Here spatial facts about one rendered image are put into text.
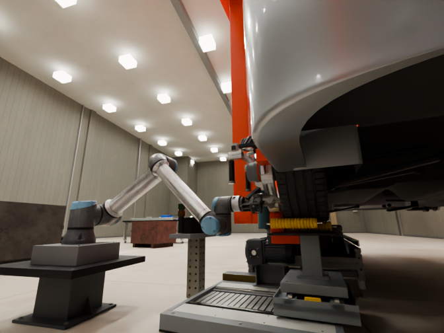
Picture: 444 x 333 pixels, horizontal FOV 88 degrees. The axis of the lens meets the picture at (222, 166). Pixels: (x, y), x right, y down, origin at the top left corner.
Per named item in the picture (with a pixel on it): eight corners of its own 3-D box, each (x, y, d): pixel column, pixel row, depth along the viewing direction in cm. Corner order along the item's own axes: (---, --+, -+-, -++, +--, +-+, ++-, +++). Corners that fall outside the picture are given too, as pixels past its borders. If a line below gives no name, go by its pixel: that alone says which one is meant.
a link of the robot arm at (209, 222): (148, 145, 140) (222, 223, 111) (160, 150, 152) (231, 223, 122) (137, 159, 141) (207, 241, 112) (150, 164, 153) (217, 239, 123)
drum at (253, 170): (279, 178, 140) (277, 156, 143) (245, 180, 148) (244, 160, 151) (283, 182, 152) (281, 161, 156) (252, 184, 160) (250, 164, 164)
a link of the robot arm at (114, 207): (85, 211, 165) (161, 148, 150) (106, 213, 180) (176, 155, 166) (90, 230, 158) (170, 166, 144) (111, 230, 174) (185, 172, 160)
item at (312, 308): (361, 329, 94) (358, 302, 97) (273, 317, 108) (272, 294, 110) (349, 296, 139) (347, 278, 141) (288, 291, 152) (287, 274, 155)
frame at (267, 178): (275, 209, 117) (268, 112, 131) (261, 209, 119) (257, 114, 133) (289, 214, 165) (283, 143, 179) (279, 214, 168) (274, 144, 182)
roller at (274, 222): (322, 228, 117) (321, 217, 119) (265, 228, 128) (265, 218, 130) (322, 228, 122) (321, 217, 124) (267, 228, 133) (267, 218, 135)
